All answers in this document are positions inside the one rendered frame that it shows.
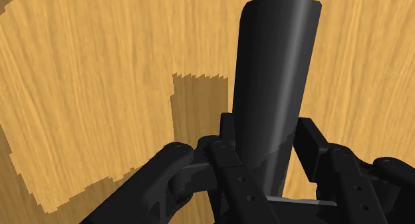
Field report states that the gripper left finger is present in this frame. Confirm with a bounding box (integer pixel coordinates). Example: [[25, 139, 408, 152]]
[[79, 112, 281, 224]]

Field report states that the tall black cylinder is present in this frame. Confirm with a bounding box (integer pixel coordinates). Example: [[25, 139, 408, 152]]
[[231, 0, 323, 198]]

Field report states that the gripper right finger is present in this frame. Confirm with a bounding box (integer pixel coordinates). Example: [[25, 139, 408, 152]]
[[293, 116, 415, 224]]

